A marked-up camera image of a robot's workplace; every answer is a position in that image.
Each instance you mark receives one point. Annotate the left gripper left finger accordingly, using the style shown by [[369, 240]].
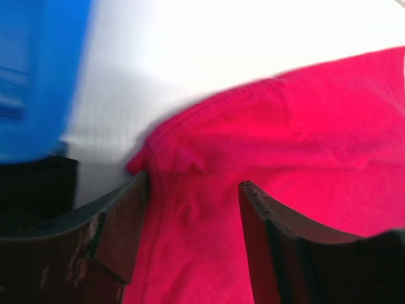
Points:
[[85, 256]]

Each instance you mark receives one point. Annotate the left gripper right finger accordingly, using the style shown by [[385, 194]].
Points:
[[294, 259]]

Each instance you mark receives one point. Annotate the magenta t shirt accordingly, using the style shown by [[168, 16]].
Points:
[[326, 140]]

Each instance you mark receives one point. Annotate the blue plastic bin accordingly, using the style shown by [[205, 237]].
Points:
[[41, 46]]

